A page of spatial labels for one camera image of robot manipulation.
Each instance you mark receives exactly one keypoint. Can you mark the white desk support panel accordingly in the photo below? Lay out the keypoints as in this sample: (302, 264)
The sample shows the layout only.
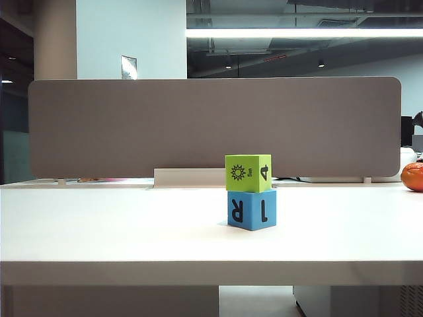
(109, 302)

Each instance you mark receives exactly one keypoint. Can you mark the blue letter block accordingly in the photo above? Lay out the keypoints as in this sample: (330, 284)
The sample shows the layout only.
(251, 209)

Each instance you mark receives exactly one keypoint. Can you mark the orange tangerine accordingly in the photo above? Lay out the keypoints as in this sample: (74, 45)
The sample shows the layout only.
(413, 176)

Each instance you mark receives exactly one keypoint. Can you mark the grey-brown desk divider panel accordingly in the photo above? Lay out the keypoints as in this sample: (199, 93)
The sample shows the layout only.
(165, 128)

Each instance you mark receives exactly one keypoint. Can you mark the black computer monitor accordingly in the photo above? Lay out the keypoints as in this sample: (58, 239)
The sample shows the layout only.
(407, 130)

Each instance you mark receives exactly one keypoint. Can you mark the green letter block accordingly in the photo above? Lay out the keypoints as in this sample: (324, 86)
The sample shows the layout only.
(246, 173)

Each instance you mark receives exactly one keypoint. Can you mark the framed wall sign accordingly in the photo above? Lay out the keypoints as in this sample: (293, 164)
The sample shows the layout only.
(129, 67)

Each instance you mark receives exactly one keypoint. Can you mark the round beige column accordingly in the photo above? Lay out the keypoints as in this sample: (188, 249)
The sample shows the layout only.
(54, 39)

